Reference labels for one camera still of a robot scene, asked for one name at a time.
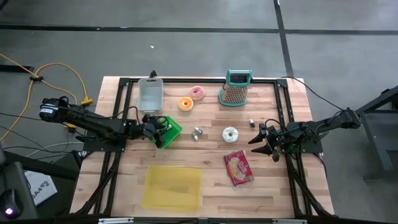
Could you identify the black metal stand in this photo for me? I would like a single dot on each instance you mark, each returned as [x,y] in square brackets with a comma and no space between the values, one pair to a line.
[382,99]

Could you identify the red popcorn packet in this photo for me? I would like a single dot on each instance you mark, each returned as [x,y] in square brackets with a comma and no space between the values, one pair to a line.
[237,169]

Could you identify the white printed box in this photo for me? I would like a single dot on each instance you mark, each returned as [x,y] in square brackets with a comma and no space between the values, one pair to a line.
[40,186]

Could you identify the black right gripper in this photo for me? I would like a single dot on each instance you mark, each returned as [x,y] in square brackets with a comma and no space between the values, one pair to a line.
[278,137]

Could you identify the black aluminium table frame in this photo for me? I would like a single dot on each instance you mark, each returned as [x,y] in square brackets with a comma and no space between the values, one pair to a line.
[202,80]

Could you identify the yellow plastic tray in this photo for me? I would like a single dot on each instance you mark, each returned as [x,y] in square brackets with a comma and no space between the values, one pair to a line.
[171,188]

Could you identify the pink sprinkled donut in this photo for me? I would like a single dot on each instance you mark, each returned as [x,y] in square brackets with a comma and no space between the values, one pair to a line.
[192,95]

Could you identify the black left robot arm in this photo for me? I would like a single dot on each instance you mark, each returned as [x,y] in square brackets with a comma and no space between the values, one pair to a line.
[93,119]

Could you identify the small black bracket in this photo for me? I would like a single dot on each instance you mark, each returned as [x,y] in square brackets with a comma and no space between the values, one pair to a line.
[152,74]

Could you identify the white sprinkled donut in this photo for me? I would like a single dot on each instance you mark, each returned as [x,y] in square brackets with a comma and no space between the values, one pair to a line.
[224,133]

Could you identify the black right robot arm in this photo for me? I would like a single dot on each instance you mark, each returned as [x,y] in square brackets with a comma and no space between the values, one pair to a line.
[326,124]

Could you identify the dark grey desk surface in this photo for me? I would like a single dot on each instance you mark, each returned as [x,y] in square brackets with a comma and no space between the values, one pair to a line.
[18,177]

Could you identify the black computer mouse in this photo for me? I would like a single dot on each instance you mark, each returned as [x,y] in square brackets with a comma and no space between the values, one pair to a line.
[11,202]

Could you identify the teal metal box grater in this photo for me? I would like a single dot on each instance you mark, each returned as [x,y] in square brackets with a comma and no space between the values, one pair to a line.
[233,93]

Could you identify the clear grey plastic bin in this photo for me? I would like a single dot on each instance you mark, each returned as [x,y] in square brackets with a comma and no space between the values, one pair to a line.
[150,93]

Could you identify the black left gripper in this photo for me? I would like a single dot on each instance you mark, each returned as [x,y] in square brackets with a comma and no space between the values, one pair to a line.
[150,126]

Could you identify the orange donut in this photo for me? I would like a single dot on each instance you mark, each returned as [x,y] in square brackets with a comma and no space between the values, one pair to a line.
[182,104]

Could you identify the green plastic tray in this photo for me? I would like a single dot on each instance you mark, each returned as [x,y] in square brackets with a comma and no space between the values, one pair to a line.
[174,130]

